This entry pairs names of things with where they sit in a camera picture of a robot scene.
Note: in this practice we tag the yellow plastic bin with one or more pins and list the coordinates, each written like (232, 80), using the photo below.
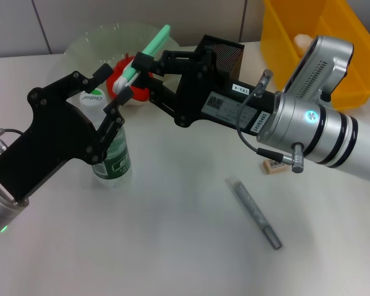
(360, 74)

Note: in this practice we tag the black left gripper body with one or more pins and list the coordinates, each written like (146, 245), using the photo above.
(49, 142)

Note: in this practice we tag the clear bottle with green label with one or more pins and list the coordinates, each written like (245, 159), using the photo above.
(117, 163)

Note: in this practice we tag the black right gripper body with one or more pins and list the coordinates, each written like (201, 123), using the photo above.
(222, 101)

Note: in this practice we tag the translucent wavy glass fruit bowl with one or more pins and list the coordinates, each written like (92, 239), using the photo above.
(95, 40)

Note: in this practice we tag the white paper ball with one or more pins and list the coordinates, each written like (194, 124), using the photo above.
(302, 41)

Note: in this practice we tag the grey marker pen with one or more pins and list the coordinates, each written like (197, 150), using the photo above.
(253, 209)

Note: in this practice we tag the red-orange toy orange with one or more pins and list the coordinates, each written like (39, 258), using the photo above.
(138, 92)

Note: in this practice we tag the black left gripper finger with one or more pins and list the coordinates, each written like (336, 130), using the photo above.
(114, 120)
(97, 77)

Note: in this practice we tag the beige eraser with barcode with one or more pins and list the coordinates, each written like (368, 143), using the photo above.
(274, 165)

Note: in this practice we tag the mint green pen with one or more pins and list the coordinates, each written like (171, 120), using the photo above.
(151, 52)

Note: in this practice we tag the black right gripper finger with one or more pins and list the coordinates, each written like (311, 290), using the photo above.
(169, 63)
(160, 95)

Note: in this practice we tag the black mesh pen holder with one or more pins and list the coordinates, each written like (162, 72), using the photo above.
(231, 58)

